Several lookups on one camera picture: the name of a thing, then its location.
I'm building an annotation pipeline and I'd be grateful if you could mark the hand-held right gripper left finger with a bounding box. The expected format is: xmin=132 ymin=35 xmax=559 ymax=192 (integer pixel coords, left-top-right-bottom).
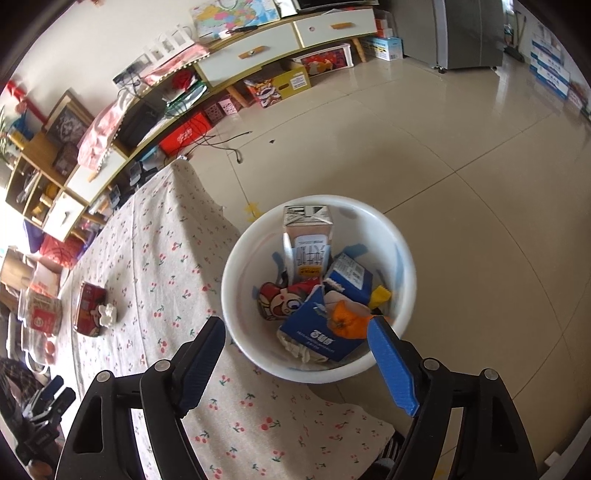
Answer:
xmin=55 ymin=316 xmax=227 ymax=480

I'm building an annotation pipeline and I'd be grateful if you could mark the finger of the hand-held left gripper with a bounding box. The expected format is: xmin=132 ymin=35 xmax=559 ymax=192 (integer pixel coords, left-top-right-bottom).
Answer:
xmin=45 ymin=387 xmax=77 ymax=420
xmin=33 ymin=374 xmax=65 ymax=409

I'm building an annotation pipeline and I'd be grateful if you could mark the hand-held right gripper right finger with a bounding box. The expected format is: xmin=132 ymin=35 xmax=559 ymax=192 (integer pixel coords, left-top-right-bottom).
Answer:
xmin=367 ymin=316 xmax=539 ymax=480

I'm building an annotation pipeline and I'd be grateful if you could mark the orange peel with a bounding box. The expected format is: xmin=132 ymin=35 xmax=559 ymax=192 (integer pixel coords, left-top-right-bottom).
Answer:
xmin=329 ymin=299 xmax=373 ymax=340

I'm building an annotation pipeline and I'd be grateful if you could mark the yellow snack packet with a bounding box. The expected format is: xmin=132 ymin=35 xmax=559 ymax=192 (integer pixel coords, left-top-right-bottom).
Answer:
xmin=369 ymin=285 xmax=393 ymax=311

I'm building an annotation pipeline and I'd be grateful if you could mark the blue biscuit box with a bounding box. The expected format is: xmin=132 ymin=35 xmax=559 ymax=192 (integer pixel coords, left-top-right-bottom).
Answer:
xmin=276 ymin=285 xmax=376 ymax=363

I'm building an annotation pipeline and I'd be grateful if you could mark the white plastic basin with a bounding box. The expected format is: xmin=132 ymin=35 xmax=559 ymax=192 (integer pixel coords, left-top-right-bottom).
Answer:
xmin=221 ymin=194 xmax=415 ymax=383

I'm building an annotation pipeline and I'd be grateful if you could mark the blue snack packet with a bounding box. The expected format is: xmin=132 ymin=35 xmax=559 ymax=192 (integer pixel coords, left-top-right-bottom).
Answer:
xmin=322 ymin=252 xmax=374 ymax=306

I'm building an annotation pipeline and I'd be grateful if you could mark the red cartoon can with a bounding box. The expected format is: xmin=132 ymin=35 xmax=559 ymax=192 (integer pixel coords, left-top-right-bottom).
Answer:
xmin=255 ymin=280 xmax=320 ymax=320

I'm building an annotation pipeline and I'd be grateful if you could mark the grey milk carton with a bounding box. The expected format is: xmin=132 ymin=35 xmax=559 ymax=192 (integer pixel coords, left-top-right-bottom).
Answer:
xmin=282 ymin=204 xmax=334 ymax=278

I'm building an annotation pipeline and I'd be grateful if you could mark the glass jar with oranges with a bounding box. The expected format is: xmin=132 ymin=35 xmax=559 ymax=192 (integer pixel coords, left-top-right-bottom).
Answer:
xmin=20 ymin=325 xmax=59 ymax=366

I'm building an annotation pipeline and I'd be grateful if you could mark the glass jar with red label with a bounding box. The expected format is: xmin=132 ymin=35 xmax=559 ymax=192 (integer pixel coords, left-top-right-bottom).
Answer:
xmin=18 ymin=290 xmax=64 ymax=336

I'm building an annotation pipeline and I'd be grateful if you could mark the red tin box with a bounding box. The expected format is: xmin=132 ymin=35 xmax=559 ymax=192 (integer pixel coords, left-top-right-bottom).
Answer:
xmin=73 ymin=282 xmax=108 ymax=338

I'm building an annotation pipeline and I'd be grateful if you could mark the cherry print tablecloth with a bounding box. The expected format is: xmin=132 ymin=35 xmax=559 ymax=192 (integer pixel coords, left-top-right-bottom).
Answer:
xmin=60 ymin=159 xmax=396 ymax=480

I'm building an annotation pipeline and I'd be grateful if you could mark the red bag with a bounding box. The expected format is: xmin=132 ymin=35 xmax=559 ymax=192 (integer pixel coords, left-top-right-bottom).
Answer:
xmin=39 ymin=233 xmax=84 ymax=269

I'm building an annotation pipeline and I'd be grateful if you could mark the purple bag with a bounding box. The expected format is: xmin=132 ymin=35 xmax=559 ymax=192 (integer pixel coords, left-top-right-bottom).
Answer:
xmin=23 ymin=221 xmax=45 ymax=253

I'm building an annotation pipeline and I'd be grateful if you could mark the red cardboard box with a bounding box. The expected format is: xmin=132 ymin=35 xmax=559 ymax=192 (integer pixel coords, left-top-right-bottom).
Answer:
xmin=159 ymin=113 xmax=211 ymax=156

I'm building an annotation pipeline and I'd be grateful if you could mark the black box appliance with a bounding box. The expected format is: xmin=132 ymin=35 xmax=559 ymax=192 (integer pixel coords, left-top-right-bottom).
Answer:
xmin=117 ymin=101 xmax=165 ymax=149

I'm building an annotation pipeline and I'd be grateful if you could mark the pink patterned box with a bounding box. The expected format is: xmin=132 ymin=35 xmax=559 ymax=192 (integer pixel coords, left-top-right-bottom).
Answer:
xmin=203 ymin=95 xmax=243 ymax=123

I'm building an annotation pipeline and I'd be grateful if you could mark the framed picture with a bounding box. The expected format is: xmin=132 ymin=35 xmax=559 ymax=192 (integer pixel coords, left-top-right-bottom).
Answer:
xmin=43 ymin=89 xmax=96 ymax=147

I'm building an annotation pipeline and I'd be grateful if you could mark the printed cardboard box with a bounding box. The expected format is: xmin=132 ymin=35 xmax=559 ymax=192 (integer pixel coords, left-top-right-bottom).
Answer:
xmin=243 ymin=64 xmax=311 ymax=108

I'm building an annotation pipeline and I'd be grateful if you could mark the pink fringed cloth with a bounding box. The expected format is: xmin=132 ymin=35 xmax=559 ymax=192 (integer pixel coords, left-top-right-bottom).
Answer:
xmin=143 ymin=43 xmax=211 ymax=87

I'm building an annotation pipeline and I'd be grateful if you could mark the wooden cabinet with white drawers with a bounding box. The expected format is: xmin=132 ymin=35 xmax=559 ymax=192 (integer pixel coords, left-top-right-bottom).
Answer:
xmin=4 ymin=7 xmax=380 ymax=243

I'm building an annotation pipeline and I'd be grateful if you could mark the red and white crate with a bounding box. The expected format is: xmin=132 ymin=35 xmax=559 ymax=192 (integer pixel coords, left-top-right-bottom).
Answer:
xmin=293 ymin=43 xmax=354 ymax=75

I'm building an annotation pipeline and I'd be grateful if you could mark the blue and white box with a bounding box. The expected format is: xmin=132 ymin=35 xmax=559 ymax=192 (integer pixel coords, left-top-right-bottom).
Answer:
xmin=359 ymin=35 xmax=404 ymax=62

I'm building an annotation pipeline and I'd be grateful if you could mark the grey refrigerator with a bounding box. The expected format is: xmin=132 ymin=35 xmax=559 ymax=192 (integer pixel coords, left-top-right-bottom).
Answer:
xmin=392 ymin=0 xmax=504 ymax=71

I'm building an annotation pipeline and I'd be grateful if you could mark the stack of blue white boxes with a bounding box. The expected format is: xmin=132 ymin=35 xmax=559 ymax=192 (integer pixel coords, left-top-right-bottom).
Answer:
xmin=528 ymin=20 xmax=591 ymax=121

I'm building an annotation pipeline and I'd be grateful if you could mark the map poster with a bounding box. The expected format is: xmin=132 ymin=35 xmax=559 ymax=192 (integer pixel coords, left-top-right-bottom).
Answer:
xmin=191 ymin=0 xmax=280 ymax=38

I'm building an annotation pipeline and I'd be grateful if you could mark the black floor cable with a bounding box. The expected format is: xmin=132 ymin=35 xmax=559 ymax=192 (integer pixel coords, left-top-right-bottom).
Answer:
xmin=184 ymin=131 xmax=255 ymax=163

